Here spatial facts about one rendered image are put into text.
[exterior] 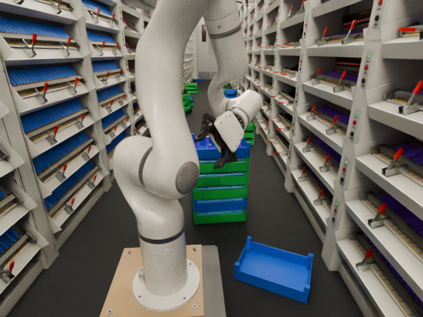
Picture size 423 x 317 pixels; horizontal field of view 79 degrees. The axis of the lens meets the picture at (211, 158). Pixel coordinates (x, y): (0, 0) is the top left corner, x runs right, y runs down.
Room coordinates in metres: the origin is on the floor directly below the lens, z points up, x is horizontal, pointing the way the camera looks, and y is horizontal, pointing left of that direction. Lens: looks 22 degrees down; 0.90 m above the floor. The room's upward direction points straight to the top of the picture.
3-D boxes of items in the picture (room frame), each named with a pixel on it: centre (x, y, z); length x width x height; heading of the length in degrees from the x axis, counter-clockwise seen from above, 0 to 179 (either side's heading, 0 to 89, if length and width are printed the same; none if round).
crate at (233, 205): (1.33, -0.04, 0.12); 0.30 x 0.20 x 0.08; 96
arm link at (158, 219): (0.57, 0.16, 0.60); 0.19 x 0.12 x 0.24; 51
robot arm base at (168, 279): (0.55, 0.13, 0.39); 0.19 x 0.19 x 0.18
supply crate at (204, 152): (1.33, -0.04, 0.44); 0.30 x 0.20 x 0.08; 96
